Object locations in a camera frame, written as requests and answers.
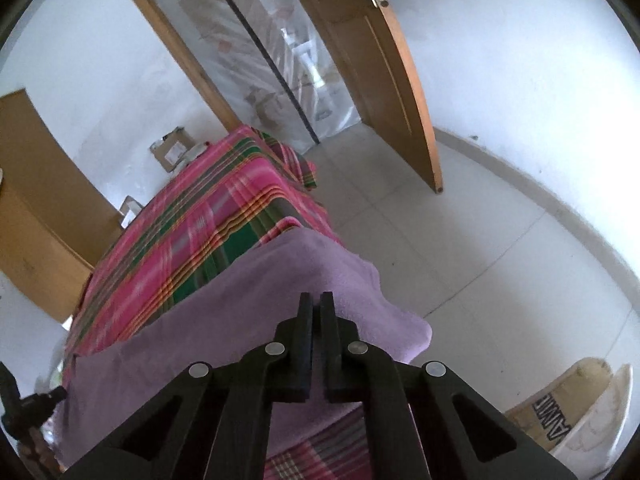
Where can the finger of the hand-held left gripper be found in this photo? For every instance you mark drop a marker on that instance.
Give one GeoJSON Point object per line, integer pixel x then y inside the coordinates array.
{"type": "Point", "coordinates": [42, 400]}

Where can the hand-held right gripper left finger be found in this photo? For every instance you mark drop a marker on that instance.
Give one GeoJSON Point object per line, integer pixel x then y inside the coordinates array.
{"type": "Point", "coordinates": [305, 345]}

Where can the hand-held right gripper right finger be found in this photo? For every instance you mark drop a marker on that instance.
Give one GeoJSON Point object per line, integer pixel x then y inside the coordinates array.
{"type": "Point", "coordinates": [330, 350]}

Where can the purple fleece garment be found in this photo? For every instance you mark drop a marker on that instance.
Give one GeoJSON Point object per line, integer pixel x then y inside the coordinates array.
{"type": "Point", "coordinates": [300, 270]}

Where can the plaid bed blanket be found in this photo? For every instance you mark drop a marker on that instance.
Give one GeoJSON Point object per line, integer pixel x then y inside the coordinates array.
{"type": "Point", "coordinates": [200, 210]}

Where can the wooden wardrobe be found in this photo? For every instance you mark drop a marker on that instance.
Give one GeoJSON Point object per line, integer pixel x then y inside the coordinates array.
{"type": "Point", "coordinates": [40, 210]}

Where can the white carton box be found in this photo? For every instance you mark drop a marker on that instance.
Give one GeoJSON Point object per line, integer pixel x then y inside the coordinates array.
{"type": "Point", "coordinates": [130, 210]}

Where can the brown cardboard box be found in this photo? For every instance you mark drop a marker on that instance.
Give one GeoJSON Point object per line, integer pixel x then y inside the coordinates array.
{"type": "Point", "coordinates": [175, 150]}

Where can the wooden door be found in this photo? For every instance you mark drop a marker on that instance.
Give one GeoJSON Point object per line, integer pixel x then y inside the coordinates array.
{"type": "Point", "coordinates": [380, 85]}

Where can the clear plastic door curtain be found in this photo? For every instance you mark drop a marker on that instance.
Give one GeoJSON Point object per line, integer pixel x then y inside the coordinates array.
{"type": "Point", "coordinates": [280, 60]}

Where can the wooden door frame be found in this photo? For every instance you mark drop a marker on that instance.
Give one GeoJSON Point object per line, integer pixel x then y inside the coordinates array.
{"type": "Point", "coordinates": [165, 35]}

